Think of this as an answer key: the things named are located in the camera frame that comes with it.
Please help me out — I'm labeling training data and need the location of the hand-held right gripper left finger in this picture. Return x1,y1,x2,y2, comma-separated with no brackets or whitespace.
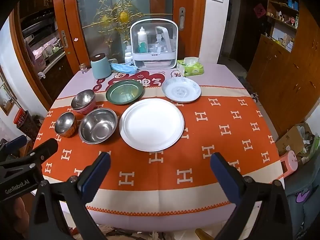
26,151,111,240

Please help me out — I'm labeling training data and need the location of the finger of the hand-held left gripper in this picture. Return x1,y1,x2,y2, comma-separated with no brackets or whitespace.
0,138,59,174
0,134,27,155

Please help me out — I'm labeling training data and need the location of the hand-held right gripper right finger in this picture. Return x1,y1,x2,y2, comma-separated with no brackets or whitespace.
210,152,298,240

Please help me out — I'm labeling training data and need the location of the small orange steel bowl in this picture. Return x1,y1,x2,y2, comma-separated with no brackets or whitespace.
54,112,77,138

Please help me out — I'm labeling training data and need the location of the large steel bowl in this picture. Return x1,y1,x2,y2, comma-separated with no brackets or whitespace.
78,108,118,145

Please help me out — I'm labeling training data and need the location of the pink steel bowl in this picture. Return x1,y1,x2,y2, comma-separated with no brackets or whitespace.
71,89,97,115

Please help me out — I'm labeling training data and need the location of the white rimmed bowl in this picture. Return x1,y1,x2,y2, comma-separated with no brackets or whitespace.
119,98,185,152

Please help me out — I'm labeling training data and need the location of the green plate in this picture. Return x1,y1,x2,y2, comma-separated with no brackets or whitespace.
105,79,145,105

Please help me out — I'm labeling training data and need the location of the blue floral porcelain plate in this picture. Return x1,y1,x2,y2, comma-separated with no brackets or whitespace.
161,77,201,103

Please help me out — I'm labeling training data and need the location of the orange printed tablecloth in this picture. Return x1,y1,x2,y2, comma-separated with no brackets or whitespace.
32,62,285,225

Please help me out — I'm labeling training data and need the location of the pink stool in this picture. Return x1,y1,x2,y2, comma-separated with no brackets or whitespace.
279,150,298,178

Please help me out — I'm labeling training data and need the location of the cardboard box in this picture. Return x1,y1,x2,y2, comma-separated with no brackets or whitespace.
275,122,315,164

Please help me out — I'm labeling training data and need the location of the teal canister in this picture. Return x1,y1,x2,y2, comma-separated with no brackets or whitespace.
90,53,112,79

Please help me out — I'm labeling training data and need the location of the blue face mask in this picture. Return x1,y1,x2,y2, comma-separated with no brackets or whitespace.
110,63,138,74

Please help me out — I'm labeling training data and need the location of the green tissue pack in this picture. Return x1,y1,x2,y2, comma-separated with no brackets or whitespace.
177,57,204,77

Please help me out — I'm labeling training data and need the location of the wooden cabinet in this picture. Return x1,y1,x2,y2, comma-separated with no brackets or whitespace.
246,34,320,140

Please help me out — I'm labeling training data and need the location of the wooden glass door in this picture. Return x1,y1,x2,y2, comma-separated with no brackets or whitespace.
52,0,208,75

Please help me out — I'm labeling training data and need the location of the white plastic appliance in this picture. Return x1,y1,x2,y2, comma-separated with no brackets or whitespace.
130,19,178,70

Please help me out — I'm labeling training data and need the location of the white squeeze bottle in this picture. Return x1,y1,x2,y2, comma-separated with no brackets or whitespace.
138,27,147,53

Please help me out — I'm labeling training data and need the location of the clear pump bottle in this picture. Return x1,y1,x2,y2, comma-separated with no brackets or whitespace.
152,26,173,54

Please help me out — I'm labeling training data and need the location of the wooden shelf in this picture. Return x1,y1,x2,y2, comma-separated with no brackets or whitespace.
265,0,300,53

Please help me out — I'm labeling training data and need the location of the silver door handle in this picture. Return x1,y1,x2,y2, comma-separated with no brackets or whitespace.
178,7,186,30

